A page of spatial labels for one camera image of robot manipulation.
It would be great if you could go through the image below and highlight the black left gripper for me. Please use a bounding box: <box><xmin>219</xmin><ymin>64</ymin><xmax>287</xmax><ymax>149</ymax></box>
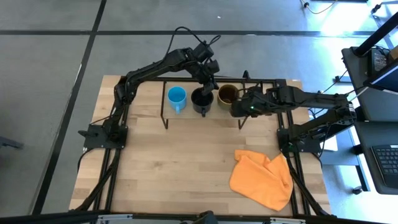
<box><xmin>188</xmin><ymin>57</ymin><xmax>220</xmax><ymax>96</ymax></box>

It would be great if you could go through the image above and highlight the light blue mug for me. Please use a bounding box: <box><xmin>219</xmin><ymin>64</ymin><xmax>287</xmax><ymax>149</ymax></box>
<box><xmin>167</xmin><ymin>86</ymin><xmax>188</xmax><ymax>114</ymax></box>

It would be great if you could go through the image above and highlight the black aluminium table frame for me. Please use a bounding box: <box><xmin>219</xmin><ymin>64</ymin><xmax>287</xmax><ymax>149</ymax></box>
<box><xmin>68</xmin><ymin>76</ymin><xmax>333</xmax><ymax>224</ymax></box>

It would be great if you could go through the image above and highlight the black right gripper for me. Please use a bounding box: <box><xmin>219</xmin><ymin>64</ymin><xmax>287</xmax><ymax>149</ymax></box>
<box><xmin>230</xmin><ymin>86</ymin><xmax>276</xmax><ymax>118</ymax></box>

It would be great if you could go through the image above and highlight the silver aluminium bracket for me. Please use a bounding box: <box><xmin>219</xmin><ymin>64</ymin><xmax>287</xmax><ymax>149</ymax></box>
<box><xmin>269</xmin><ymin>217</ymin><xmax>306</xmax><ymax>224</ymax></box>
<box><xmin>95</xmin><ymin>213</ymin><xmax>135</xmax><ymax>224</ymax></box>

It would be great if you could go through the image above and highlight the black diagonal pole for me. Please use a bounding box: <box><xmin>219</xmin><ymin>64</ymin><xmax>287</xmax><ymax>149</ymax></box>
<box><xmin>354</xmin><ymin>12</ymin><xmax>398</xmax><ymax>57</ymax></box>

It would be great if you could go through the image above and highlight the wooden shelf with black legs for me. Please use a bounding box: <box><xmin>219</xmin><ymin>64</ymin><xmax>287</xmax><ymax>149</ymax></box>
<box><xmin>160</xmin><ymin>80</ymin><xmax>249</xmax><ymax>130</ymax></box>

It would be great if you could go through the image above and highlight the yellow floor cable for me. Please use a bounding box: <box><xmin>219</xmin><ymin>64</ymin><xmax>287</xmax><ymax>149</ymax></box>
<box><xmin>300</xmin><ymin>0</ymin><xmax>339</xmax><ymax>15</ymax></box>

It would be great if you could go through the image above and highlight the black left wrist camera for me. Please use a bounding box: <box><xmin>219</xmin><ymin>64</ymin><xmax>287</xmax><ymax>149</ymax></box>
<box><xmin>193</xmin><ymin>42</ymin><xmax>216</xmax><ymax>62</ymax></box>

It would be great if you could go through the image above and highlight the black table-level camera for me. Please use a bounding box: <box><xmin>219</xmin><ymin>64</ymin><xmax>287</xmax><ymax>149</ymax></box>
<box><xmin>186</xmin><ymin>210</ymin><xmax>223</xmax><ymax>224</ymax></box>

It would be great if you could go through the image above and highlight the black keyboard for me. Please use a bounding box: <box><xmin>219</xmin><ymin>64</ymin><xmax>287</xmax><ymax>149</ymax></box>
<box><xmin>371</xmin><ymin>144</ymin><xmax>398</xmax><ymax>189</ymax></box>

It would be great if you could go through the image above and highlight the olive green mug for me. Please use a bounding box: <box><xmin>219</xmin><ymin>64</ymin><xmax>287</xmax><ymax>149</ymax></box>
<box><xmin>216</xmin><ymin>84</ymin><xmax>241</xmax><ymax>111</ymax></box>

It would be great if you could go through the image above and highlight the orange cloth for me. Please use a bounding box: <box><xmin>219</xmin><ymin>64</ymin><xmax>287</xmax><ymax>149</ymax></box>
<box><xmin>229</xmin><ymin>149</ymin><xmax>294</xmax><ymax>212</ymax></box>

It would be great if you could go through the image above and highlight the black laptop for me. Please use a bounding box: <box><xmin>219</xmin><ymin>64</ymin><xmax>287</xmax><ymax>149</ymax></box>
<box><xmin>363</xmin><ymin>58</ymin><xmax>398</xmax><ymax>93</ymax></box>

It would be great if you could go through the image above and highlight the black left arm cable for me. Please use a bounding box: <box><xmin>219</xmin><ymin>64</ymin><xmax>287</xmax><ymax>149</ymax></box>
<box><xmin>165</xmin><ymin>26</ymin><xmax>222</xmax><ymax>58</ymax></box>

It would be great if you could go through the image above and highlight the dark grey desk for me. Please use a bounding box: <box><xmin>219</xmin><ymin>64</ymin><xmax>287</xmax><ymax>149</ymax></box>
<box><xmin>341</xmin><ymin>46</ymin><xmax>398</xmax><ymax>195</ymax></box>

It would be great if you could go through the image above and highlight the black enamel mug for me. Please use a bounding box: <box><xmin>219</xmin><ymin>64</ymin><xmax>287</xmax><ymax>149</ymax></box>
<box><xmin>190</xmin><ymin>86</ymin><xmax>215</xmax><ymax>118</ymax></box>

